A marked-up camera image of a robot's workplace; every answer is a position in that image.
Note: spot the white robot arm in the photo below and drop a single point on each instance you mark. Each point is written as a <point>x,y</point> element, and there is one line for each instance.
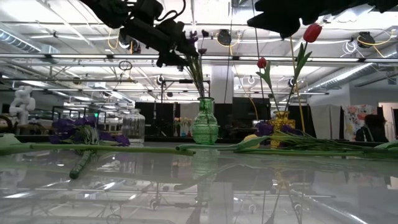
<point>21,104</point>

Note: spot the floral patterned curtain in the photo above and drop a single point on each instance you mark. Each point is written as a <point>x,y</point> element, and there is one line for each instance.
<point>353,121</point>

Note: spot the green glass vase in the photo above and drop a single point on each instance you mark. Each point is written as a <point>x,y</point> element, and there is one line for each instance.
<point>205,127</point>

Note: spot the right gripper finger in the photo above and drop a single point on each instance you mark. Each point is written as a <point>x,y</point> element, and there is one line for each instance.
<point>276,15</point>
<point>290,33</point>

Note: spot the yellow glass vase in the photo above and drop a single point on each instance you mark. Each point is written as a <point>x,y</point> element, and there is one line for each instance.
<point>281,121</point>

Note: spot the person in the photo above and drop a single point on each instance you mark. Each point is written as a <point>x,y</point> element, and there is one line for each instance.
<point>3,124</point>
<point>374,127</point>

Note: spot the black partition panel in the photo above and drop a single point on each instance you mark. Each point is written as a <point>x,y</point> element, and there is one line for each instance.
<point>155,112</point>
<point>245,112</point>

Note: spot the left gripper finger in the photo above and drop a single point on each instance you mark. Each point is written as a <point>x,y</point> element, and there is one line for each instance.
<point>186,51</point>
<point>163,60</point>

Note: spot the clear ribbed glass vase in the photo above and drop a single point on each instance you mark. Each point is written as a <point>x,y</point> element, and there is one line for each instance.
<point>133,124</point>

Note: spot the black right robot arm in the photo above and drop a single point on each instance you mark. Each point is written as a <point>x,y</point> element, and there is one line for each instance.
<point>388,4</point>

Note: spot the white curtain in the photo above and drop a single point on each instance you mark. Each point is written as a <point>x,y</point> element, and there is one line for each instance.
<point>325,121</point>

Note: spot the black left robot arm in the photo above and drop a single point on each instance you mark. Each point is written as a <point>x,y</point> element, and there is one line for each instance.
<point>105,11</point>

